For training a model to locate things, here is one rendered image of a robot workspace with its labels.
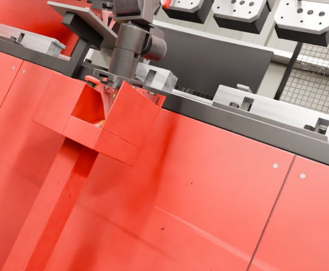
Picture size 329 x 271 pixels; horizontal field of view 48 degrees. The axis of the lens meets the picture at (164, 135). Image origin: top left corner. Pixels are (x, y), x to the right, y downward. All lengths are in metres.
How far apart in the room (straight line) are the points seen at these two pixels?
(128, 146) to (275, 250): 0.38
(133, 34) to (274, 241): 0.51
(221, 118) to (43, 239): 0.49
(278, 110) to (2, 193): 0.86
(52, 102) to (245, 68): 1.04
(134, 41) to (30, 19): 1.39
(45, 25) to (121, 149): 1.48
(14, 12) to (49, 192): 1.37
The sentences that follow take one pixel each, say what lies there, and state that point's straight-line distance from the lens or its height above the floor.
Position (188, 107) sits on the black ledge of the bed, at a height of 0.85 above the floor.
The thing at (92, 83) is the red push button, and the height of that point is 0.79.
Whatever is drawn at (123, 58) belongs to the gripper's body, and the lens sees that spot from 0.79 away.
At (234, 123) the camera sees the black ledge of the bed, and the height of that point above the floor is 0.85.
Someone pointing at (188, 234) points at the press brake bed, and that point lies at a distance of 0.88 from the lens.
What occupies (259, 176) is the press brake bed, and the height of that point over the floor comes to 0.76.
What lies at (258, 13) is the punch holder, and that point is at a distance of 1.15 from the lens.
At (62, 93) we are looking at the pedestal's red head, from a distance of 0.84.
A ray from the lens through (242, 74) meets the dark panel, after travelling 1.69.
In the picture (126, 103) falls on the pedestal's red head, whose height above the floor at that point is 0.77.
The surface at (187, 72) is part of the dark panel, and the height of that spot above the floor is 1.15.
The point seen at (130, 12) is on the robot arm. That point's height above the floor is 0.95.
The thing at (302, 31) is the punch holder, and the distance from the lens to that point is 1.10.
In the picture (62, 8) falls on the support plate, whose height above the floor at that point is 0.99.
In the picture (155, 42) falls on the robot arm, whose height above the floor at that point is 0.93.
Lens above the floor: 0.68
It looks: 5 degrees up
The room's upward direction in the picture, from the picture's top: 24 degrees clockwise
